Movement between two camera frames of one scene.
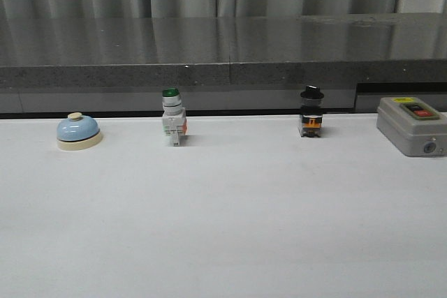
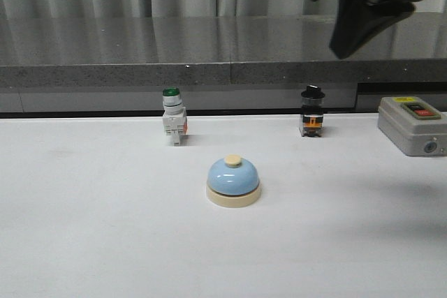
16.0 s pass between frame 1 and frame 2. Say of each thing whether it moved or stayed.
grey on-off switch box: stayed
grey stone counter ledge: stayed
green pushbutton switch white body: stayed
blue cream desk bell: moved
